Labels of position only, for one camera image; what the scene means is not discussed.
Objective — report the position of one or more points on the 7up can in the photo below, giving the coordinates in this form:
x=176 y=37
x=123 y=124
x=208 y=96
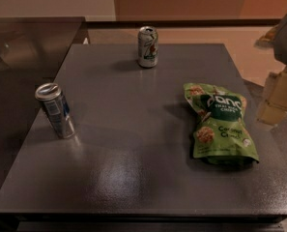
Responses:
x=147 y=47

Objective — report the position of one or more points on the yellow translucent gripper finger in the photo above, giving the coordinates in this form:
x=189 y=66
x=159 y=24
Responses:
x=272 y=108

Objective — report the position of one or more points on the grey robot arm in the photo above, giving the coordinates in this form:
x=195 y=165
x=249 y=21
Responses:
x=277 y=40

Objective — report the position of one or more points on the silver blue energy drink can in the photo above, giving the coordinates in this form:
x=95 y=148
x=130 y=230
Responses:
x=56 y=109

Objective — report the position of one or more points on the green rice chip bag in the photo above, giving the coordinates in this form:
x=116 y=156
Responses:
x=220 y=136

